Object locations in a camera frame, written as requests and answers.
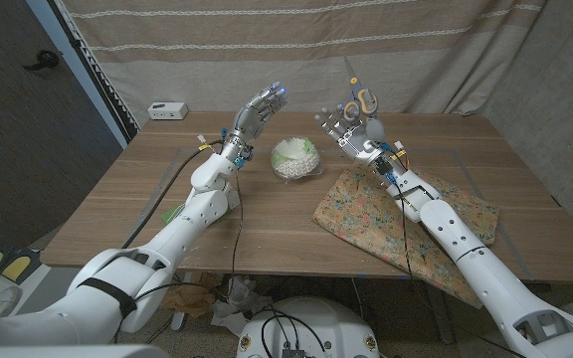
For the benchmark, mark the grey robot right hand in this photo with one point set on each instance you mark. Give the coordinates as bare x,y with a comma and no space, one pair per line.
361,141

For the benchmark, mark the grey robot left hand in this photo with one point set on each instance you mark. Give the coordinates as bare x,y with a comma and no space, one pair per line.
251,119

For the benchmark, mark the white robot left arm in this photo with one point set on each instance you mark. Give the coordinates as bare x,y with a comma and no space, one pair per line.
117,283

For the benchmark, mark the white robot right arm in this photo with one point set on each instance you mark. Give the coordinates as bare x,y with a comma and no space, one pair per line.
475,258

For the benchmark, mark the green cardboard box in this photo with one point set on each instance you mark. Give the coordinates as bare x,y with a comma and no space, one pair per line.
172,215

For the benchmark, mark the crumpled white paper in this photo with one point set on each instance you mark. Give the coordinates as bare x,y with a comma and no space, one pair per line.
237,303

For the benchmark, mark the crumpled brown paper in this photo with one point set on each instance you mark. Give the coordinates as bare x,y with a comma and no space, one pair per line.
187,298

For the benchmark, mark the bag of white candies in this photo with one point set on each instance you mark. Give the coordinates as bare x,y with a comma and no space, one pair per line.
296,164

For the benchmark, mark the floral patterned cloth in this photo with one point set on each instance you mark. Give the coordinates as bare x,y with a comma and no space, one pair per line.
361,219

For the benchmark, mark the white power strip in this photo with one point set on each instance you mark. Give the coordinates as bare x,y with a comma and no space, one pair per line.
167,110

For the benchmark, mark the beige striped curtain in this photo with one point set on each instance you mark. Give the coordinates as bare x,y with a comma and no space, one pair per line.
416,50

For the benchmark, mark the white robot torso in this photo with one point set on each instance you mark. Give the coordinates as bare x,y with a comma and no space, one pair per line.
311,318

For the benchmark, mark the grey table leg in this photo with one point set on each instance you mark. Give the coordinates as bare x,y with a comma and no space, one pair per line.
438,308

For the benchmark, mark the white table leg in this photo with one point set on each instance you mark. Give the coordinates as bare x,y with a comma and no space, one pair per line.
181,318

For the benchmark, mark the dark wooden door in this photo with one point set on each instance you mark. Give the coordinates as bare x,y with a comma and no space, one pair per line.
18,149

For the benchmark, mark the white sneaker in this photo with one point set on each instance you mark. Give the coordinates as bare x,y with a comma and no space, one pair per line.
3,301

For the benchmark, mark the black curtain frame pole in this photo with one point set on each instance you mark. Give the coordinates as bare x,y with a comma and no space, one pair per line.
97,74

